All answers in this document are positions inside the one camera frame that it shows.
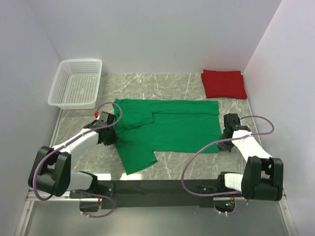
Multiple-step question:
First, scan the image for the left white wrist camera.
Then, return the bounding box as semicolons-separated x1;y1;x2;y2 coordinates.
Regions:
94;111;100;119

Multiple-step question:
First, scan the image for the white plastic basket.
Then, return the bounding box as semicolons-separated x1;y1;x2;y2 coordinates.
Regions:
48;59;102;110

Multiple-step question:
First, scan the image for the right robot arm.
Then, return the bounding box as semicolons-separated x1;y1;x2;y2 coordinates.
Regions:
216;113;284;201

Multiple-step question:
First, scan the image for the black base beam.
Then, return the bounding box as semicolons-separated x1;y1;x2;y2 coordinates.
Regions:
69;179;235;211

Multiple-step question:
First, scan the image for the green t-shirt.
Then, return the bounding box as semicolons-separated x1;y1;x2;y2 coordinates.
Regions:
113;99;221;175

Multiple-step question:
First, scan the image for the folded red t-shirt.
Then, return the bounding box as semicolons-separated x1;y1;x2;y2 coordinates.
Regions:
201;70;247;99

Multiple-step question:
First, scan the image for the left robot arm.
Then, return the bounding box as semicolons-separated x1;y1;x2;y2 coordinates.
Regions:
28;112;120;198

